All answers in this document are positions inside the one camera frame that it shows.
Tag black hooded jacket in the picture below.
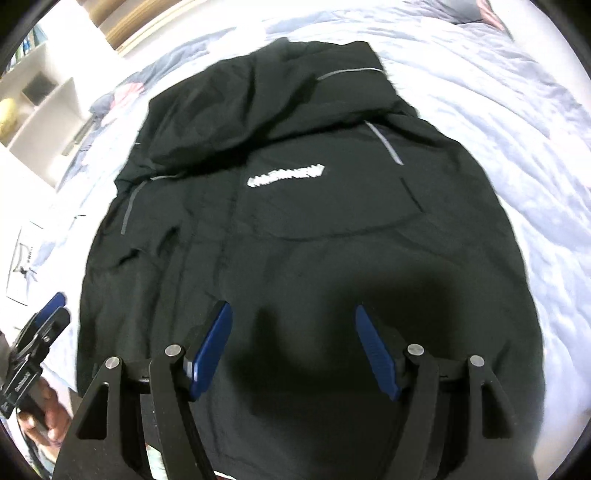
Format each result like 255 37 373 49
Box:
76 39 544 479

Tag person's left hand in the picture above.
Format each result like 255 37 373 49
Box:
17 378 71 448

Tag white bookshelf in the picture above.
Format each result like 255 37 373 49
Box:
1 24 90 188

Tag grey blanket with pink clouds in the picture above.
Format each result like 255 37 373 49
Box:
35 1 590 477

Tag grey pillow with pink pattern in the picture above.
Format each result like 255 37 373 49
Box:
428 0 513 40

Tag wooden window frame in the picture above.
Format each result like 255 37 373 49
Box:
78 0 201 55

